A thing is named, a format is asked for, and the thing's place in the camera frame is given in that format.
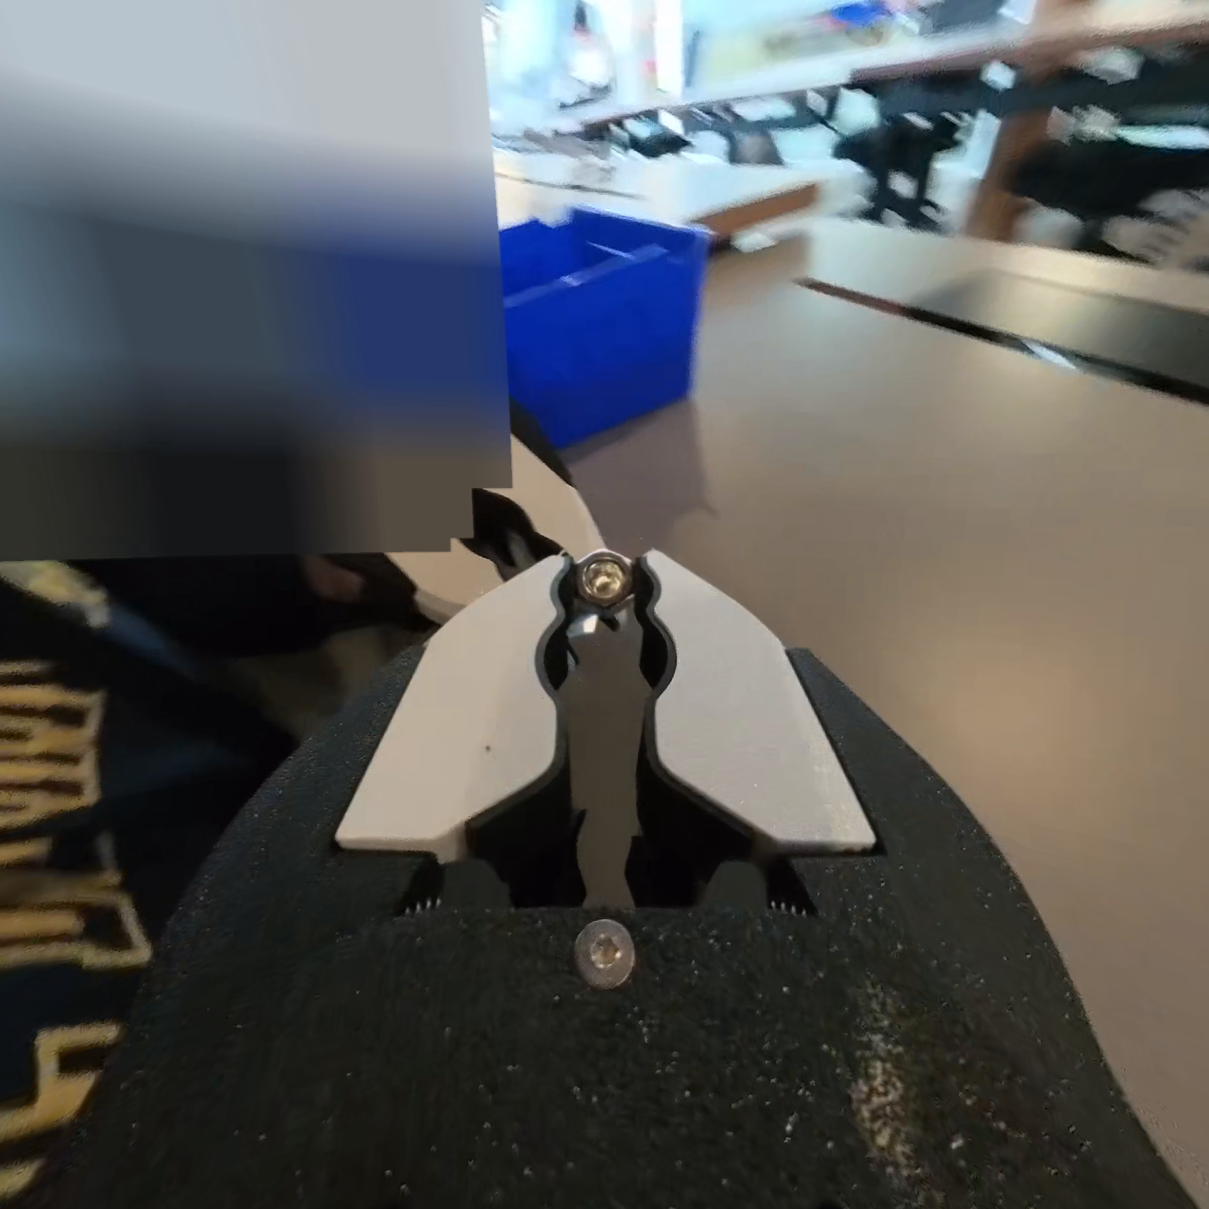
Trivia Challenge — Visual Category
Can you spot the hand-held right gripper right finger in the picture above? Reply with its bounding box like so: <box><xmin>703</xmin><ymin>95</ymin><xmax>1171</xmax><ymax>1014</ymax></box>
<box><xmin>633</xmin><ymin>549</ymin><xmax>878</xmax><ymax>859</ymax></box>

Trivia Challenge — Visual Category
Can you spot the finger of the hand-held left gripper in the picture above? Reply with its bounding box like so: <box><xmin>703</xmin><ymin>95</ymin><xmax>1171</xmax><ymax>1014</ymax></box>
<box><xmin>472</xmin><ymin>449</ymin><xmax>600</xmax><ymax>564</ymax></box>
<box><xmin>392</xmin><ymin>536</ymin><xmax>542</xmax><ymax>627</ymax></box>

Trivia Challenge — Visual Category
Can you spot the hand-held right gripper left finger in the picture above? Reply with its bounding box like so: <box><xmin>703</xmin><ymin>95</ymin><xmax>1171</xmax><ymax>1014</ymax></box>
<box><xmin>336</xmin><ymin>553</ymin><xmax>579</xmax><ymax>855</ymax></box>

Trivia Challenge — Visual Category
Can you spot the silver socket head bolt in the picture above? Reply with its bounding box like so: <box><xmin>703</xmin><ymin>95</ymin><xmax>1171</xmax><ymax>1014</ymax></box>
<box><xmin>579</xmin><ymin>553</ymin><xmax>633</xmax><ymax>616</ymax></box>

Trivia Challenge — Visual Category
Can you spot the person's left hand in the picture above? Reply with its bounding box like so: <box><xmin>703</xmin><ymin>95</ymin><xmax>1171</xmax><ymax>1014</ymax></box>
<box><xmin>301</xmin><ymin>556</ymin><xmax>381</xmax><ymax>606</ymax></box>

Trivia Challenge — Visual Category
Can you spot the blue plastic divided bin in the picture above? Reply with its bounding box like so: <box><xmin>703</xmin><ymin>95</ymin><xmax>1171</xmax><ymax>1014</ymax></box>
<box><xmin>501</xmin><ymin>206</ymin><xmax>713</xmax><ymax>451</ymax></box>

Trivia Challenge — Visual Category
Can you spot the wood-edged grey desk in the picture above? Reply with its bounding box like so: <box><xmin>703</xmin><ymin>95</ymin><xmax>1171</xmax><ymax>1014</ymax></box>
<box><xmin>496</xmin><ymin>150</ymin><xmax>822</xmax><ymax>249</ymax></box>

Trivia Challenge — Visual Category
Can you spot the dark clothing with yellow print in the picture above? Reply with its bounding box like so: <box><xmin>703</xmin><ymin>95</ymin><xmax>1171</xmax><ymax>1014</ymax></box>
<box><xmin>0</xmin><ymin>558</ymin><xmax>318</xmax><ymax>1209</ymax></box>

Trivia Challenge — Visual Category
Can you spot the black office chair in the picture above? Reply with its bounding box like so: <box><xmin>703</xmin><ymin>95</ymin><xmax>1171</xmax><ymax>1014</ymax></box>
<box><xmin>833</xmin><ymin>80</ymin><xmax>950</xmax><ymax>230</ymax></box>
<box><xmin>1009</xmin><ymin>113</ymin><xmax>1209</xmax><ymax>261</ymax></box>

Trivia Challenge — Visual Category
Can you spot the black desk cable flap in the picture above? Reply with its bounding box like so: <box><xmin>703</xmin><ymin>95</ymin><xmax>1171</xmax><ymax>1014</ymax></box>
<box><xmin>802</xmin><ymin>263</ymin><xmax>1209</xmax><ymax>408</ymax></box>

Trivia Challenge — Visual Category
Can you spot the wooden post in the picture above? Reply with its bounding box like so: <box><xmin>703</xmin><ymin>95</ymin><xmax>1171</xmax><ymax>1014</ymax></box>
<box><xmin>963</xmin><ymin>98</ymin><xmax>1054</xmax><ymax>249</ymax></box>

